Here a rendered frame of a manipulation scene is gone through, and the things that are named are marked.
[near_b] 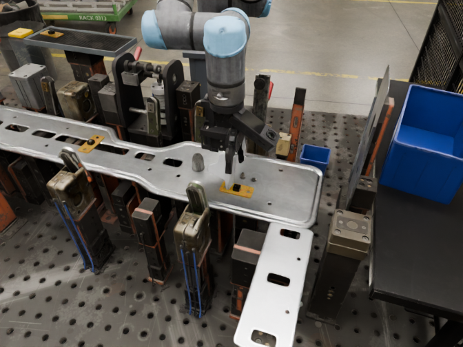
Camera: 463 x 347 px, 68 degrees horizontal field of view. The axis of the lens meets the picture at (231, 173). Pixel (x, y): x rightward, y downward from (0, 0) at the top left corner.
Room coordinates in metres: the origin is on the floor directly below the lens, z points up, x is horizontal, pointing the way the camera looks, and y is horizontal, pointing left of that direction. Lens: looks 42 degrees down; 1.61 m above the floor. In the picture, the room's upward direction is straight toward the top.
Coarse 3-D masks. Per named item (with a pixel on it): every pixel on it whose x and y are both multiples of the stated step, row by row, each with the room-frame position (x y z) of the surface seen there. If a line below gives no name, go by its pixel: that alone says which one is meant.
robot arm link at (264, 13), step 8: (232, 0) 1.26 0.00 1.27; (240, 0) 1.24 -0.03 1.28; (248, 0) 1.22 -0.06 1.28; (256, 0) 1.22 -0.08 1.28; (264, 0) 1.25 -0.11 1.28; (240, 8) 1.26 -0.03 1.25; (248, 8) 1.25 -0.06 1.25; (256, 8) 1.25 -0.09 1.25; (264, 8) 1.25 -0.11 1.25; (248, 16) 1.28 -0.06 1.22; (256, 16) 1.27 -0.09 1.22; (264, 16) 1.27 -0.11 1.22
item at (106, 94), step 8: (104, 88) 1.01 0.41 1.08; (112, 88) 1.01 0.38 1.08; (104, 96) 0.97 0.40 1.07; (112, 96) 0.96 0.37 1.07; (104, 104) 0.98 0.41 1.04; (112, 104) 0.97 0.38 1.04; (104, 112) 0.98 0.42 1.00; (112, 112) 0.97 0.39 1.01; (112, 120) 0.97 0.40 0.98; (120, 120) 0.96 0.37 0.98; (112, 128) 0.99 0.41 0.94; (120, 128) 0.98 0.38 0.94; (120, 136) 0.98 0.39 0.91; (128, 136) 0.99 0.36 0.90; (120, 152) 0.98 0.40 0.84
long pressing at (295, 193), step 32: (0, 128) 0.89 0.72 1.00; (32, 128) 0.89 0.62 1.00; (64, 128) 0.89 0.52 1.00; (96, 128) 0.89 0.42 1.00; (96, 160) 0.74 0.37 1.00; (128, 160) 0.74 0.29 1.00; (160, 160) 0.74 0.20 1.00; (256, 160) 0.74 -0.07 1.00; (160, 192) 0.61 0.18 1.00; (256, 192) 0.61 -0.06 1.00; (288, 192) 0.61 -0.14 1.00; (320, 192) 0.62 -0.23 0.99
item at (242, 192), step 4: (224, 184) 0.64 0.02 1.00; (236, 184) 0.63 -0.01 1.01; (220, 188) 0.62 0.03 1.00; (224, 188) 0.62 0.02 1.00; (232, 188) 0.62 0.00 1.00; (236, 188) 0.61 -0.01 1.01; (240, 188) 0.62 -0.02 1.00; (244, 188) 0.62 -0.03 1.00; (248, 188) 0.62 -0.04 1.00; (252, 188) 0.62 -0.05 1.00; (224, 192) 0.61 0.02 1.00; (228, 192) 0.61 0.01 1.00; (232, 192) 0.61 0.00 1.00; (236, 192) 0.61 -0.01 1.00; (240, 192) 0.61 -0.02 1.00; (244, 192) 0.61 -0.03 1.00; (252, 192) 0.61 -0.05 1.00; (244, 196) 0.59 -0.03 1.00; (248, 196) 0.59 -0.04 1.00
